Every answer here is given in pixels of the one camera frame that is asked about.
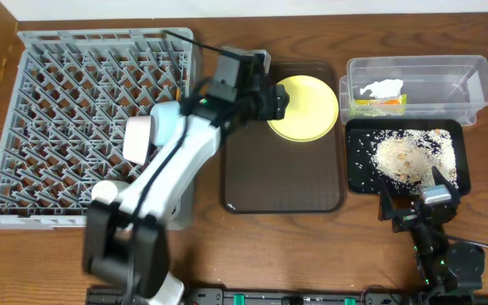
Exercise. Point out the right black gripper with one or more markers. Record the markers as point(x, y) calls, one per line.
point(415, 216)

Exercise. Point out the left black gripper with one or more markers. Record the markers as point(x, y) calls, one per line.
point(272, 102)

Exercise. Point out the leftover rice pile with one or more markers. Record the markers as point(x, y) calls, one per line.
point(408, 158)

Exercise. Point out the yellow round plate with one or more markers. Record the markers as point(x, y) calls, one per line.
point(311, 112)

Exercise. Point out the light blue bowl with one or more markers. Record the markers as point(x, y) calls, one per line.
point(165, 116)

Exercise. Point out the green orange snack wrapper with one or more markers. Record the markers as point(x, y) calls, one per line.
point(395, 106)

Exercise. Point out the white paper napkin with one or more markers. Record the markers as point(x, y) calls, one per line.
point(383, 89)

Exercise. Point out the pink white bowl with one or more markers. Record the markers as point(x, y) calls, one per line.
point(137, 139)

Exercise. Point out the white plastic cup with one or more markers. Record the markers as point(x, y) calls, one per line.
point(107, 191)

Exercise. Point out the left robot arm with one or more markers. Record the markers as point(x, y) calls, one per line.
point(125, 239)

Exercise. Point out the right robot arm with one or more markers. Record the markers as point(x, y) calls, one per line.
point(451, 270)

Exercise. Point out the black waste tray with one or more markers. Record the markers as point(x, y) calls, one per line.
point(363, 136)

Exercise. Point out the clear plastic waste bin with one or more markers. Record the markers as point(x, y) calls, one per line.
point(437, 86)

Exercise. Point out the dark brown serving tray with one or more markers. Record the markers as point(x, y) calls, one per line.
point(263, 173)

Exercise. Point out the grey plastic dish rack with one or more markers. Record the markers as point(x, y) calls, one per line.
point(65, 122)

